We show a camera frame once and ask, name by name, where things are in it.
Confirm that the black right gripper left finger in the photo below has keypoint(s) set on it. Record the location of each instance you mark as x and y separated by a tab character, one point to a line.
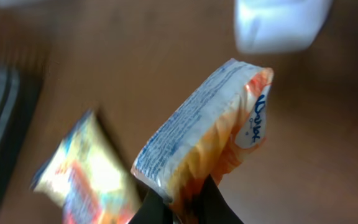
153	211

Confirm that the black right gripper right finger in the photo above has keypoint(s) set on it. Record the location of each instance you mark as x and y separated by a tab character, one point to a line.
211	208

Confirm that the yellow snack bag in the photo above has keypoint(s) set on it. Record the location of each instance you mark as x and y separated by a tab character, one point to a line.
87	179

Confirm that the orange Kleenex tissue pack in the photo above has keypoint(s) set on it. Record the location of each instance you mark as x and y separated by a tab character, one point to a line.
209	135

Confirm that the dark grey plastic basket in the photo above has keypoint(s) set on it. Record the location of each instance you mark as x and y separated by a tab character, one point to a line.
19	94

